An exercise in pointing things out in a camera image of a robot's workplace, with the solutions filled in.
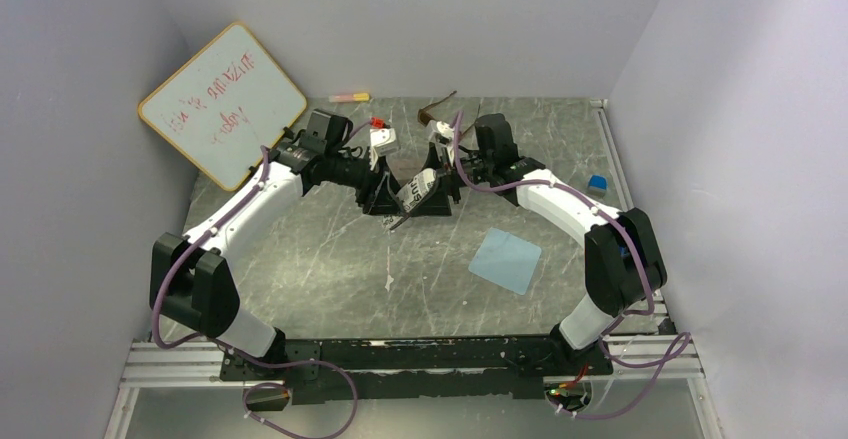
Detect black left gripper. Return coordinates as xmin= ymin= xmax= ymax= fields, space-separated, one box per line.
xmin=325 ymin=145 xmax=405 ymax=215

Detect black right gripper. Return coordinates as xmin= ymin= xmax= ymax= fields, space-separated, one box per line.
xmin=406 ymin=143 xmax=493 ymax=218

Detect light blue cloth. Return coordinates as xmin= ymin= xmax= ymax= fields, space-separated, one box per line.
xmin=468 ymin=228 xmax=542 ymax=296

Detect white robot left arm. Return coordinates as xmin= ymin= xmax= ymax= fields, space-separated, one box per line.
xmin=150 ymin=110 xmax=404 ymax=379

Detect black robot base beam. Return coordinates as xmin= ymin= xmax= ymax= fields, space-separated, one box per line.
xmin=219 ymin=334 xmax=613 ymax=405

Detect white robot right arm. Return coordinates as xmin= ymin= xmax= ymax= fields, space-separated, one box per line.
xmin=397 ymin=113 xmax=667 ymax=374

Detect brown sunglasses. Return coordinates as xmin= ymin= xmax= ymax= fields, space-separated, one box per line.
xmin=416 ymin=90 xmax=484 ymax=139

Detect pink yellow marker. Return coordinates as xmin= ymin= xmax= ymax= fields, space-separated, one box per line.
xmin=328 ymin=92 xmax=371 ymax=103

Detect blue whiteboard eraser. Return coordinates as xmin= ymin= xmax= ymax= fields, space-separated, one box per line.
xmin=587 ymin=175 xmax=609 ymax=197

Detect yellow framed whiteboard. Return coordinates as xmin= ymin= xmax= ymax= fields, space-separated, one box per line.
xmin=137 ymin=22 xmax=307 ymax=191

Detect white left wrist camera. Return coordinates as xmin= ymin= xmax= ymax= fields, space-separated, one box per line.
xmin=369 ymin=116 xmax=401 ymax=169

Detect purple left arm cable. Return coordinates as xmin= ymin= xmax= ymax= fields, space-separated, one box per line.
xmin=149 ymin=117 xmax=360 ymax=439

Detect aluminium frame rail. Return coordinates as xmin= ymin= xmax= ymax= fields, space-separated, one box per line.
xmin=107 ymin=299 xmax=724 ymax=438

